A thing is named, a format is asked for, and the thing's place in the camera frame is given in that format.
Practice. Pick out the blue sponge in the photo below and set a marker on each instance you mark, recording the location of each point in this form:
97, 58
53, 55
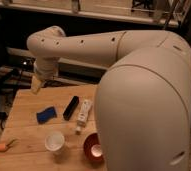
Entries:
46, 115

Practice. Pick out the red bowl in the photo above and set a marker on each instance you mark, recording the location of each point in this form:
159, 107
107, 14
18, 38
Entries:
92, 149

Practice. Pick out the orange pepper with green stem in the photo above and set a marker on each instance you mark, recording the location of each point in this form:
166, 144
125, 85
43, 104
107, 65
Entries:
6, 145

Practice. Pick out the white remote controller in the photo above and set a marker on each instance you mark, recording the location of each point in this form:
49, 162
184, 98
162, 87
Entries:
83, 115

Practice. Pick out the black rectangular block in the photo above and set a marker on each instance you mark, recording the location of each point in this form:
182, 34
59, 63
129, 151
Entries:
70, 108

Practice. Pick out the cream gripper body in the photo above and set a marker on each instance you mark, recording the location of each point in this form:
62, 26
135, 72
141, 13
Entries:
36, 84

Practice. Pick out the grey metal rail beam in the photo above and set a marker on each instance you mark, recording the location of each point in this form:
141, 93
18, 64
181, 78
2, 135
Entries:
66, 66

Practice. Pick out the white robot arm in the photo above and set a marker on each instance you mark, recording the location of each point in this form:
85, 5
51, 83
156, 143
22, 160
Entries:
142, 103

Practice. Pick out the metal pole stand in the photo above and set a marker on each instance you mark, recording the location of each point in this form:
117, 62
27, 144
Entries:
174, 14

